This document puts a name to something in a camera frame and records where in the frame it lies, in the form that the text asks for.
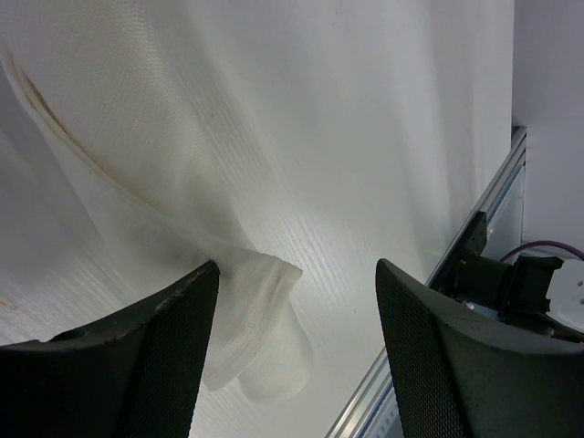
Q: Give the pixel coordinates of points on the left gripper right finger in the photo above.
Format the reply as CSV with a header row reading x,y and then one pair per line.
x,y
457,373

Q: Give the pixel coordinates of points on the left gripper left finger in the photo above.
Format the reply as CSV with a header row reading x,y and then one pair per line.
x,y
135,373

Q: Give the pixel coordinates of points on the white cloth napkin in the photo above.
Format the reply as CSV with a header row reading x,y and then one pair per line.
x,y
146,136

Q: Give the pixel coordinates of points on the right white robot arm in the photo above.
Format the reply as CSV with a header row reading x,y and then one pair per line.
x,y
517,292

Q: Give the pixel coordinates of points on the front aluminium rail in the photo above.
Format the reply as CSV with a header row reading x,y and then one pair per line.
x,y
372,409

